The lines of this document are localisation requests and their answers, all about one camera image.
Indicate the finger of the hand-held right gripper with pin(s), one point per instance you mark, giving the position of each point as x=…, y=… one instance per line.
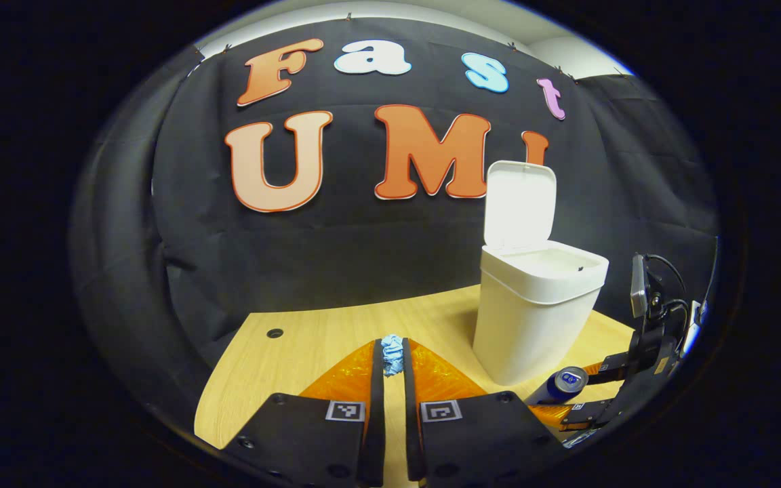
x=614, y=369
x=587, y=412

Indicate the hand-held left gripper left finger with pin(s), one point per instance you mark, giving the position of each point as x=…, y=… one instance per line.
x=377, y=420

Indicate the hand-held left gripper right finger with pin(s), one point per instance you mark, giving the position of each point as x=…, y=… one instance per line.
x=412, y=427

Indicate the blue pop can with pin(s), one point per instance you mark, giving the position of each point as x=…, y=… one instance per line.
x=560, y=386

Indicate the blue paper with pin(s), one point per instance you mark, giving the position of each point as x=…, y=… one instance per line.
x=392, y=356

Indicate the white desktop garbage bin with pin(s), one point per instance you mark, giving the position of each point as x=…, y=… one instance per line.
x=533, y=325

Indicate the wooden desktop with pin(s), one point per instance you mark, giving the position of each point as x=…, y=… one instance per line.
x=323, y=339

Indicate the black backdrop cloth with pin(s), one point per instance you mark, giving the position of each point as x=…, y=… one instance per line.
x=363, y=251

